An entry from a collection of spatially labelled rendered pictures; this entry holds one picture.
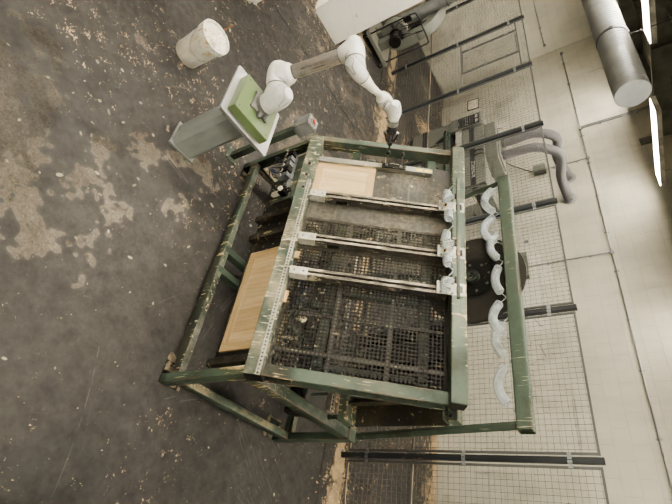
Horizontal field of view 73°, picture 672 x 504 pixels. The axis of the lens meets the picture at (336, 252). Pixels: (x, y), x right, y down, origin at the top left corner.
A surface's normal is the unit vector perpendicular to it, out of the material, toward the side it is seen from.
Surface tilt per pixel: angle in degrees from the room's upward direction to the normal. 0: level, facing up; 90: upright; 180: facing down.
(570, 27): 90
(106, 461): 0
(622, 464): 90
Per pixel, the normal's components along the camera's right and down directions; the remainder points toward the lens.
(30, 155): 0.85, -0.20
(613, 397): -0.51, -0.56
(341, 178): 0.02, -0.59
